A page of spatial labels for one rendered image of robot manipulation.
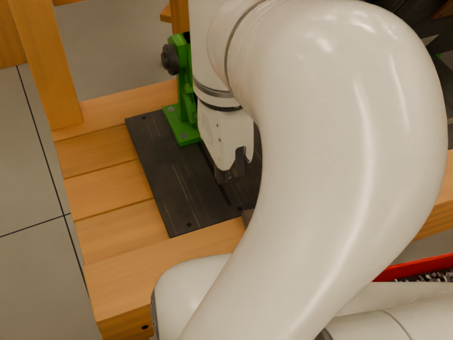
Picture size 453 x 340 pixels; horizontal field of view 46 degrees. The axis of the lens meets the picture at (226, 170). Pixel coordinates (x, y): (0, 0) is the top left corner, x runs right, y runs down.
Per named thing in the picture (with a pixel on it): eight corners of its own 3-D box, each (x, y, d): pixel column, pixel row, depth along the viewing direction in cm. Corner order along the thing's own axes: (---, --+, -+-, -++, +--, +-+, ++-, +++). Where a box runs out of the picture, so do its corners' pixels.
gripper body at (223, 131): (185, 66, 69) (189, 129, 77) (212, 116, 63) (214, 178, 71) (238, 53, 71) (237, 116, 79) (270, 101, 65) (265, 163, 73)
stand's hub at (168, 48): (180, 80, 127) (178, 54, 122) (168, 83, 126) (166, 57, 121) (171, 62, 132) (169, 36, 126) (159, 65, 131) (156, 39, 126)
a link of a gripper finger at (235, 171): (228, 121, 68) (218, 122, 74) (243, 179, 70) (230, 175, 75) (237, 119, 69) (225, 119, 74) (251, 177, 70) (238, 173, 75)
